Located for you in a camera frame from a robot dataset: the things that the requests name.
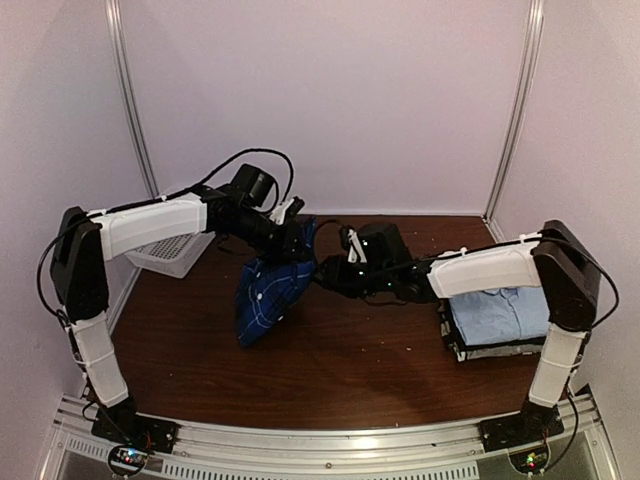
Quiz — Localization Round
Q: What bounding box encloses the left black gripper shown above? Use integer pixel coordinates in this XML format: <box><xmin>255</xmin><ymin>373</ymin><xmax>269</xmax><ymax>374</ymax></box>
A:
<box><xmin>225</xmin><ymin>207</ymin><xmax>313</xmax><ymax>264</ymax></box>

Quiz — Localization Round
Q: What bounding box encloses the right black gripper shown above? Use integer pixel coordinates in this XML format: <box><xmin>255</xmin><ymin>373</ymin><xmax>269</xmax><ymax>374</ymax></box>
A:
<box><xmin>309</xmin><ymin>254</ymin><xmax>394</xmax><ymax>298</ymax></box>

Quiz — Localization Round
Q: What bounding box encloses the blue plaid long sleeve shirt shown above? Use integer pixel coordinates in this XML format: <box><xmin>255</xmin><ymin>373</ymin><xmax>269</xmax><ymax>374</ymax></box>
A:
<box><xmin>234</xmin><ymin>217</ymin><xmax>318</xmax><ymax>347</ymax></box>

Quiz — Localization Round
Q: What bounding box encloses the light blue shirt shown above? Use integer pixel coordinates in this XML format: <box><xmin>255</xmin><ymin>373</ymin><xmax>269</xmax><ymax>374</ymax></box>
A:
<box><xmin>449</xmin><ymin>287</ymin><xmax>549</xmax><ymax>346</ymax></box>

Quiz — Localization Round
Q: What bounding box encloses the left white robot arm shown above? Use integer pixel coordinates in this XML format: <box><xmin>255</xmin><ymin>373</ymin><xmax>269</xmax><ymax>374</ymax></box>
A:
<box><xmin>46</xmin><ymin>164</ymin><xmax>310</xmax><ymax>444</ymax></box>

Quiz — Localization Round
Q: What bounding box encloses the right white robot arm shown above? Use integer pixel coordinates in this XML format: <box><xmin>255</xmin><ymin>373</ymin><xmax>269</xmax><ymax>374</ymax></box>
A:
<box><xmin>316</xmin><ymin>221</ymin><xmax>601</xmax><ymax>442</ymax></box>

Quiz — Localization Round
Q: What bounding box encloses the white plastic mesh basket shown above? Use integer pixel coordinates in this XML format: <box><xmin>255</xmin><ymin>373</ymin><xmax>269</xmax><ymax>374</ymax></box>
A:
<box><xmin>124</xmin><ymin>185</ymin><xmax>214</xmax><ymax>279</ymax></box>

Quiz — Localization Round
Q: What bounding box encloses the right circuit board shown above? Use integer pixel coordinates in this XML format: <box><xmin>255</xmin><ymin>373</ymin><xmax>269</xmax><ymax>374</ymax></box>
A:
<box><xmin>509</xmin><ymin>446</ymin><xmax>550</xmax><ymax>476</ymax></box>

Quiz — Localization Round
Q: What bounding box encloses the circuit board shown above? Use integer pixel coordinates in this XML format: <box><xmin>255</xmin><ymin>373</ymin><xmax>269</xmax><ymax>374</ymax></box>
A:
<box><xmin>107</xmin><ymin>445</ymin><xmax>150</xmax><ymax>476</ymax></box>
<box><xmin>509</xmin><ymin>446</ymin><xmax>550</xmax><ymax>476</ymax></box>

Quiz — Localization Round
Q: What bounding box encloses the left circuit board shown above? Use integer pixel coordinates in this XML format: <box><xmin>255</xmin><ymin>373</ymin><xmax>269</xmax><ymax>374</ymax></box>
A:
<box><xmin>107</xmin><ymin>445</ymin><xmax>150</xmax><ymax>476</ymax></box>

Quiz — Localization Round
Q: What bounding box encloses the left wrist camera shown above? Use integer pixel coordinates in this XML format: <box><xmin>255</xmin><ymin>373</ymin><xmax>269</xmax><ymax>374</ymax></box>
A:
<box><xmin>269</xmin><ymin>196</ymin><xmax>305</xmax><ymax>225</ymax></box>

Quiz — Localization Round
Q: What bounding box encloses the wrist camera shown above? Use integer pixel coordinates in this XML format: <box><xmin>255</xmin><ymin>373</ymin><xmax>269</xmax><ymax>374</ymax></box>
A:
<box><xmin>269</xmin><ymin>196</ymin><xmax>305</xmax><ymax>225</ymax></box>
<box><xmin>339</xmin><ymin>226</ymin><xmax>367</xmax><ymax>264</ymax></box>

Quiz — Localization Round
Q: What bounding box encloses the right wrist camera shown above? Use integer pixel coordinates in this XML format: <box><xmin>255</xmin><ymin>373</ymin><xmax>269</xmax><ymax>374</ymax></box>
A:
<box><xmin>339</xmin><ymin>226</ymin><xmax>367</xmax><ymax>264</ymax></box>

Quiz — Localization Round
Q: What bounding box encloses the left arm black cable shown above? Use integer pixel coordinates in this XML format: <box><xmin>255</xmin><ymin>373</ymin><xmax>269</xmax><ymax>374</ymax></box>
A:
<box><xmin>164</xmin><ymin>147</ymin><xmax>296</xmax><ymax>211</ymax></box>

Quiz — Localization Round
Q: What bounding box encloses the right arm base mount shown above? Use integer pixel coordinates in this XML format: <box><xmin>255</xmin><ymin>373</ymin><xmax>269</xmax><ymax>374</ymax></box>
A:
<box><xmin>478</xmin><ymin>400</ymin><xmax>565</xmax><ymax>452</ymax></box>

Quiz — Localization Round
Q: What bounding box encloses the right aluminium frame post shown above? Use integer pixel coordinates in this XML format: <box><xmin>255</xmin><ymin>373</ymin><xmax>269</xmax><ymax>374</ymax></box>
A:
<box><xmin>483</xmin><ymin>0</ymin><xmax>545</xmax><ymax>225</ymax></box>

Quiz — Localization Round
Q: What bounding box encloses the aluminium frame post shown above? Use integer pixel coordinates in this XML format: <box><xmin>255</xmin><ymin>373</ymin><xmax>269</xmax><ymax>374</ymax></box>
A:
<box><xmin>104</xmin><ymin>0</ymin><xmax>159</xmax><ymax>197</ymax></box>
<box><xmin>483</xmin><ymin>0</ymin><xmax>545</xmax><ymax>225</ymax></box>

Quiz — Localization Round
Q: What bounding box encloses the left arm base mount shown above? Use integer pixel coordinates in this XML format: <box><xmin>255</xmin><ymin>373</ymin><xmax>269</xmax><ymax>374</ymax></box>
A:
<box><xmin>91</xmin><ymin>396</ymin><xmax>179</xmax><ymax>454</ymax></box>

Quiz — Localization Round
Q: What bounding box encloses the left aluminium frame post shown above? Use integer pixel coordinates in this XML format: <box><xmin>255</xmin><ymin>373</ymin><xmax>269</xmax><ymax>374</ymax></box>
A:
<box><xmin>104</xmin><ymin>0</ymin><xmax>159</xmax><ymax>197</ymax></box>

